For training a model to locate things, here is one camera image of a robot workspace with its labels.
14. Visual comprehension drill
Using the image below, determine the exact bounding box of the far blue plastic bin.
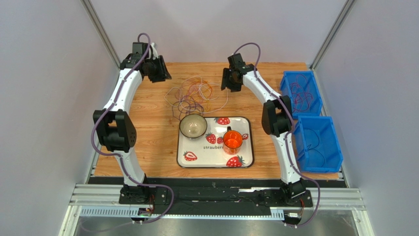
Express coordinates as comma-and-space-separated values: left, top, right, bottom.
280, 71, 323, 119

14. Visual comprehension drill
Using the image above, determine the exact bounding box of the white cable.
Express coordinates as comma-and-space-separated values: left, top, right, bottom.
163, 76, 229, 114

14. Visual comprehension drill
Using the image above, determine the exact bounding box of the aluminium frame rail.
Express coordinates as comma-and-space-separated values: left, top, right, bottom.
60, 184, 374, 236

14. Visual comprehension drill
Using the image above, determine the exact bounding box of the tangled cable bundle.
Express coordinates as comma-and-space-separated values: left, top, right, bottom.
170, 76, 222, 121

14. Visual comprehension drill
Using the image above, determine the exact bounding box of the orange transparent mug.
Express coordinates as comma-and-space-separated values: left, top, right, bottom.
222, 126, 243, 155

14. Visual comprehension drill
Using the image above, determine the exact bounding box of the blue plastic bin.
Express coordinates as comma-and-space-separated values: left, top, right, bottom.
293, 116, 343, 173
280, 71, 323, 119

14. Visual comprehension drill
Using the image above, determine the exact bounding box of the beige ceramic bowl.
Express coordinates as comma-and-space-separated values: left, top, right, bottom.
179, 114, 208, 139

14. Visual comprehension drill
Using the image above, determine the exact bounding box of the dark blue cable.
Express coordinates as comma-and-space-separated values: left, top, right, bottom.
302, 127, 328, 168

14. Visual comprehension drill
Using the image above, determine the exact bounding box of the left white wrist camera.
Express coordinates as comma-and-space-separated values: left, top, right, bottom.
149, 42, 159, 59

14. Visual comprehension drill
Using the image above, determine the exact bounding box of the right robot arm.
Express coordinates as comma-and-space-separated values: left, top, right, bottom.
221, 53, 306, 205

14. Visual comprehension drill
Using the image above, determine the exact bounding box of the white strawberry tray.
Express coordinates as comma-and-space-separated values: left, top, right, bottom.
177, 117, 255, 168

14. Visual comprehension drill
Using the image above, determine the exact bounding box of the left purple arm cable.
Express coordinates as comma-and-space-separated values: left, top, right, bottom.
90, 32, 175, 225

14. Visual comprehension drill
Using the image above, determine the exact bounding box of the near blue plastic bin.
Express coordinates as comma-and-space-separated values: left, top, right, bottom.
293, 116, 343, 173

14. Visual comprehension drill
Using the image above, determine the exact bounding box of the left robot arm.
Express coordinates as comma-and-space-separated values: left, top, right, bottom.
92, 42, 171, 202

